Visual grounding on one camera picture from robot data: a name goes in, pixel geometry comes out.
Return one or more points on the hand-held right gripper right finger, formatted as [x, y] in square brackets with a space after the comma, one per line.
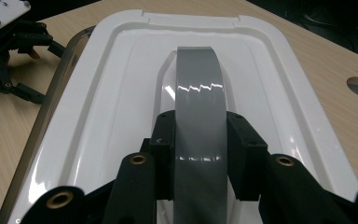
[245, 155]

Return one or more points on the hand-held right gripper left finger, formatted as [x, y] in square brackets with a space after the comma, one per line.
[164, 146]

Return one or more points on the grey translucent storage box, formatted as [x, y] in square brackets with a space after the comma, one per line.
[48, 102]

